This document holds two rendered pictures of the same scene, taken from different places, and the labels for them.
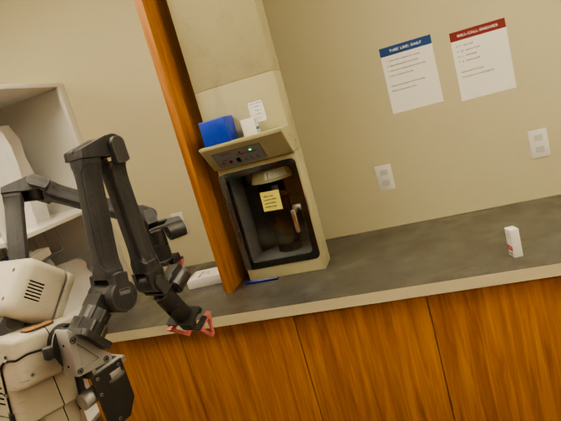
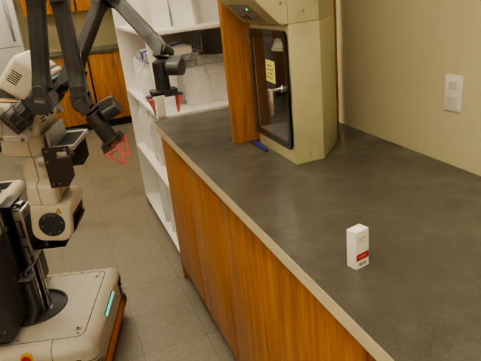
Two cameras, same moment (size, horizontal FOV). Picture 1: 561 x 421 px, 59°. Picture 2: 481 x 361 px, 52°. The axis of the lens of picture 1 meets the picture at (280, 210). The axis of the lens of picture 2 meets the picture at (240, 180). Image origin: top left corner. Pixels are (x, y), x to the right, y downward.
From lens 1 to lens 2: 1.48 m
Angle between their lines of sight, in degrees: 52
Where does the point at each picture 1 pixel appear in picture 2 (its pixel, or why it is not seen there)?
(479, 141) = not seen: outside the picture
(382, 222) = (438, 150)
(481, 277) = (287, 257)
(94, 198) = (31, 25)
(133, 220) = (66, 50)
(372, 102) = not seen: outside the picture
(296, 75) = not seen: outside the picture
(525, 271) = (312, 284)
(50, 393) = (22, 145)
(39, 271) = (19, 65)
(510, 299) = (315, 304)
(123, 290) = (38, 99)
